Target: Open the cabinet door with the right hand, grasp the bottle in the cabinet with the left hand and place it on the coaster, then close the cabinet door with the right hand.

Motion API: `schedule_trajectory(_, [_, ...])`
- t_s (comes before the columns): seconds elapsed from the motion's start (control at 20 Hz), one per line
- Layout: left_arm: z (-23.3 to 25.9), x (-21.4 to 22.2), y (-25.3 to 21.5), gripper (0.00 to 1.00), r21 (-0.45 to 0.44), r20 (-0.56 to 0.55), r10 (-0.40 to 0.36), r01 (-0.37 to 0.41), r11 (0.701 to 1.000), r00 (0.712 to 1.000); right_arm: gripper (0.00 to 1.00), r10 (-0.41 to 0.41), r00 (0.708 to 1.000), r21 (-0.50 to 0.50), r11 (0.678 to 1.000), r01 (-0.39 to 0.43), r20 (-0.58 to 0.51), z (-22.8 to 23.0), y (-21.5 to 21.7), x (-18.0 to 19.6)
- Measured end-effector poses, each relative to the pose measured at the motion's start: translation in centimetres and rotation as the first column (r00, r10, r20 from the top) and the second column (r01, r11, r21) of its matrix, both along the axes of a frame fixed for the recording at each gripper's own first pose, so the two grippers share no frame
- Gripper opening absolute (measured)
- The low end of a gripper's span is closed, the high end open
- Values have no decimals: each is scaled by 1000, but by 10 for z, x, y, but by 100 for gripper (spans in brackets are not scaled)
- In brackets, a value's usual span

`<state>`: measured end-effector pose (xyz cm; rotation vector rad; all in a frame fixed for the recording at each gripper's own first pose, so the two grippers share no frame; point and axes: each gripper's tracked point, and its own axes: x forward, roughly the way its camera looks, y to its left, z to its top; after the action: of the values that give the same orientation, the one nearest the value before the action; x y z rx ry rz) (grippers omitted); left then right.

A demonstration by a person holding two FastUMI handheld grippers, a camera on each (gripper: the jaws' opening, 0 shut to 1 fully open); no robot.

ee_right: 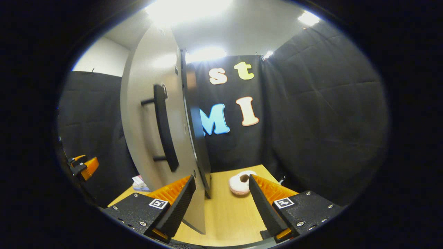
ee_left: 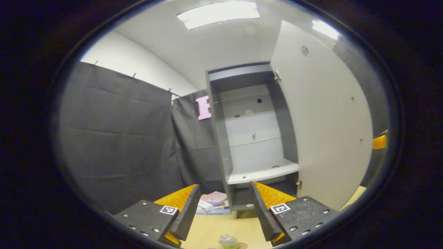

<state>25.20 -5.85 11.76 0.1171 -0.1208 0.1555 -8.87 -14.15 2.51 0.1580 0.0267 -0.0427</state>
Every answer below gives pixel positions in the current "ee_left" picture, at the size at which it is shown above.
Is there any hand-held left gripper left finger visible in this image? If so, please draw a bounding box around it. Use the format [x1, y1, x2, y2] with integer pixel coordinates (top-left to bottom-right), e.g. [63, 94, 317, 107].
[112, 184, 202, 248]

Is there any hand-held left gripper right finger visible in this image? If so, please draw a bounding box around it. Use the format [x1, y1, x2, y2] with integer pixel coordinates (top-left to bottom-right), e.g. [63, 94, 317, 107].
[249, 181, 342, 247]

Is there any small green bottle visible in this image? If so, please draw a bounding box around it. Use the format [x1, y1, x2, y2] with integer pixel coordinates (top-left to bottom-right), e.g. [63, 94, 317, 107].
[218, 234, 240, 249]

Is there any beige cabinet door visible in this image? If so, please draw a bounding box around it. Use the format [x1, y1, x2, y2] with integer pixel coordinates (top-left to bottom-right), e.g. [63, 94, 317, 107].
[269, 20, 375, 212]

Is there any white cabinet shelf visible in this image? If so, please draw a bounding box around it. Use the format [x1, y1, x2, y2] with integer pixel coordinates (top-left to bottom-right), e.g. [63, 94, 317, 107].
[227, 162, 300, 185]

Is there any blue book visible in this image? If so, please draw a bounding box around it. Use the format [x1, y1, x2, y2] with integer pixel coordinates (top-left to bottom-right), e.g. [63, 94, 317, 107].
[195, 207, 232, 216]

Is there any pink book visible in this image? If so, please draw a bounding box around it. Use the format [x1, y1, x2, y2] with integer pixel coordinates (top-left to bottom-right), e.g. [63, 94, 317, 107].
[202, 191, 228, 207]

